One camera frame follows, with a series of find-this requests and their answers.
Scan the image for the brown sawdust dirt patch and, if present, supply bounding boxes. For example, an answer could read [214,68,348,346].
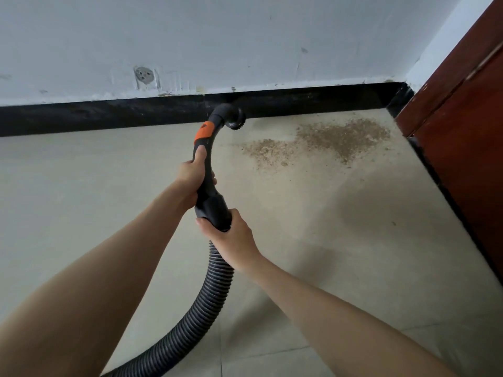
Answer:
[239,117,392,171]

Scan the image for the black vacuum hose with handle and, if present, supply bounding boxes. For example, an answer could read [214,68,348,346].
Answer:
[102,103,247,377]

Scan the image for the tiled floor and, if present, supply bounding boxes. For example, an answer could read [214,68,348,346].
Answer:
[0,108,503,377]

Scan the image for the dark red wooden panel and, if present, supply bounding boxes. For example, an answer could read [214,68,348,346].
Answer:
[395,0,503,283]

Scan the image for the person's left hand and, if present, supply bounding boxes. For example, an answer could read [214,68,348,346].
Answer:
[173,145,218,210]

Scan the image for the person's right hand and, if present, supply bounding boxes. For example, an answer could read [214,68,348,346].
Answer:
[195,208,262,272]

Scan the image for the round grey wall outlet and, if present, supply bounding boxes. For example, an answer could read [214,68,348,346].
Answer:
[134,65,157,86]

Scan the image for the person's right forearm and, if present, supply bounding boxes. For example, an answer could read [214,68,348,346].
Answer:
[244,255,461,377]

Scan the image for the person's left forearm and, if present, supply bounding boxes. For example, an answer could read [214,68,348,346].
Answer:
[0,184,193,377]

